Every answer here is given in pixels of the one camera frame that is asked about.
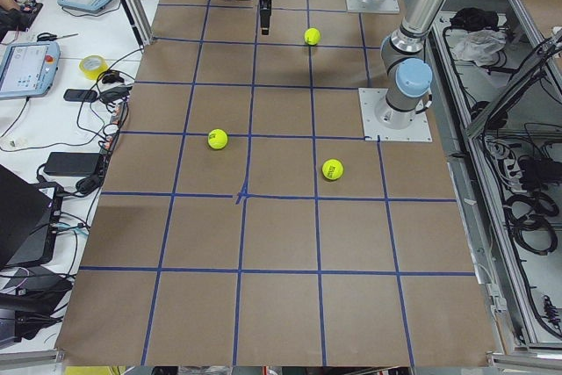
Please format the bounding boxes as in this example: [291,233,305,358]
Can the white crumpled cloth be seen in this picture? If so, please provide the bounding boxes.
[451,30,507,66]

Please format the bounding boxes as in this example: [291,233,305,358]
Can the far yellow tennis ball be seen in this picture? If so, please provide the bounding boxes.
[303,27,321,46]

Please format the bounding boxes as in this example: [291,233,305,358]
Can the brown paper table cover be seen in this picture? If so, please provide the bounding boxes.
[56,0,495,368]

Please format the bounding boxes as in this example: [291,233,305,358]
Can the black handled scissors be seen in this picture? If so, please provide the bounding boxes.
[36,32,77,42]

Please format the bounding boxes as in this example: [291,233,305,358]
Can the left yellow tennis ball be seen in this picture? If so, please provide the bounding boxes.
[207,128,228,150]

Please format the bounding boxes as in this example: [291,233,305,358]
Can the yellow tennis ball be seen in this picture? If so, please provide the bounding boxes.
[321,158,344,181]
[303,27,321,46]
[207,128,228,150]

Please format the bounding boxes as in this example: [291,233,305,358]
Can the black power adapter brick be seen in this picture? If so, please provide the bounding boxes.
[44,152,102,177]

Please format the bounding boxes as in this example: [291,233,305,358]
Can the black laptop computer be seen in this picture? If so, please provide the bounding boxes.
[1,167,62,269]

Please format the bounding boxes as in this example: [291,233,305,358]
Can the right yellow tennis ball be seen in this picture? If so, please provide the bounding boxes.
[321,158,344,181]

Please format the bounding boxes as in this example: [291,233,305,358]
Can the near blue teach pendant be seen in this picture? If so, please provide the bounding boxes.
[1,41,61,100]

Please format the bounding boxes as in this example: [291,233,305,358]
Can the black smartphone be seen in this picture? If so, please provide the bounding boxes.
[63,89,98,103]

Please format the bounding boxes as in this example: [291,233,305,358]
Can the yellow tape roll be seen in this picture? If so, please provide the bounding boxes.
[79,54,109,81]

